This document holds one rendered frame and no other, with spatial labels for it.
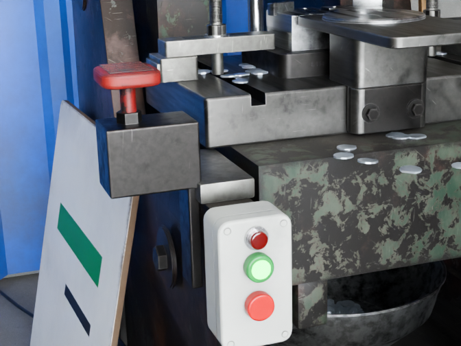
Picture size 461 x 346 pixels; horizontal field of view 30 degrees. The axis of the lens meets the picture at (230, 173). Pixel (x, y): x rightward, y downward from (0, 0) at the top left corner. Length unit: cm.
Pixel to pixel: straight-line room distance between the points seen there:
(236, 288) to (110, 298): 47
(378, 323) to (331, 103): 30
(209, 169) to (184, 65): 21
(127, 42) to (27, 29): 90
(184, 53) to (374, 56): 24
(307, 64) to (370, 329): 36
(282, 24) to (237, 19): 119
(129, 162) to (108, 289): 45
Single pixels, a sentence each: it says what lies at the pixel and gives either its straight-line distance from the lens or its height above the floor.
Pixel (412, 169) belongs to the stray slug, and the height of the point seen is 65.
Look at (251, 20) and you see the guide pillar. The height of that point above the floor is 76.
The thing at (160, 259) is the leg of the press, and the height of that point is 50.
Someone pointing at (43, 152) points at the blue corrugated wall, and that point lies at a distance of 227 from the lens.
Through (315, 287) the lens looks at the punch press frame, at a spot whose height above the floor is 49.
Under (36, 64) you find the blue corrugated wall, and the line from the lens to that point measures 223.
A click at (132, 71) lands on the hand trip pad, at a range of 85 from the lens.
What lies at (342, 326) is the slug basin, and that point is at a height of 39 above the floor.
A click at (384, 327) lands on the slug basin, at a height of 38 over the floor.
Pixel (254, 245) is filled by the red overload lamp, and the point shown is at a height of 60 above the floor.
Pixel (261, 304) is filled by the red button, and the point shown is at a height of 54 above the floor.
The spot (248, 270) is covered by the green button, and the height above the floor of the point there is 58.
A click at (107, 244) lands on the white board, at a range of 130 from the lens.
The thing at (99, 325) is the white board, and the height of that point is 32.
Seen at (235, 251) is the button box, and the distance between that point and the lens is 82.
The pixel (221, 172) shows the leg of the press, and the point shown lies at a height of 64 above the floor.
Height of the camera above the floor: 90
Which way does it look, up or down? 16 degrees down
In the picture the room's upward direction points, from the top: 2 degrees counter-clockwise
